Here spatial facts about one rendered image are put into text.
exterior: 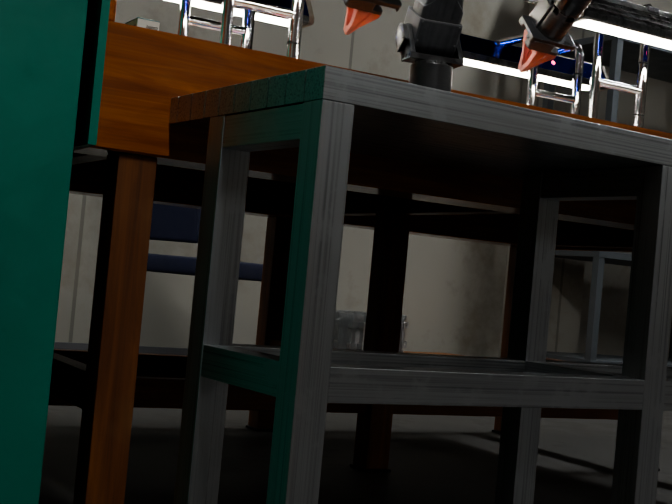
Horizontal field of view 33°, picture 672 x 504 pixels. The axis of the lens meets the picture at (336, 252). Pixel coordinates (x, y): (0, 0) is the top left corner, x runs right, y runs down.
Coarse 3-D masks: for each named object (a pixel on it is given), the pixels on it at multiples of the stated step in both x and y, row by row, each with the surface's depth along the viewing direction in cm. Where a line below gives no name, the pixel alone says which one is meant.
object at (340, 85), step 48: (192, 96) 159; (240, 96) 147; (288, 96) 136; (336, 96) 130; (384, 96) 134; (432, 96) 138; (384, 144) 166; (432, 144) 161; (480, 144) 156; (528, 144) 152; (576, 144) 151; (624, 144) 156
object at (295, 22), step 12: (228, 0) 222; (240, 0) 223; (252, 0) 225; (300, 0) 229; (228, 12) 222; (264, 12) 227; (276, 12) 227; (288, 12) 228; (300, 12) 230; (228, 24) 222; (300, 24) 231; (228, 36) 222; (288, 36) 230; (300, 36) 231; (288, 48) 229
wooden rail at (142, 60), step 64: (128, 64) 162; (192, 64) 167; (256, 64) 172; (320, 64) 178; (128, 128) 162; (192, 128) 167; (640, 128) 212; (384, 192) 191; (448, 192) 190; (512, 192) 197
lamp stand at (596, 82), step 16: (640, 48) 278; (592, 64) 270; (640, 64) 277; (592, 80) 270; (608, 80) 272; (640, 80) 277; (592, 96) 269; (640, 96) 277; (592, 112) 269; (640, 112) 276
